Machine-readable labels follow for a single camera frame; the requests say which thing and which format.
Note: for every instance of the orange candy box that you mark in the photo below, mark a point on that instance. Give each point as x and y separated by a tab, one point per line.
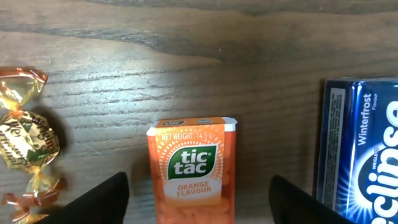
192	193

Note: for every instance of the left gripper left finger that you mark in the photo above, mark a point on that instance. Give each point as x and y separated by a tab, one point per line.
99	205

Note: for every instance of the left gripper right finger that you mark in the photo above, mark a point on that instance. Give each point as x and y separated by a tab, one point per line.
295	208

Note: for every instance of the blue candy pack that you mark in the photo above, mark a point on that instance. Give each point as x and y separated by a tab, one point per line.
367	140

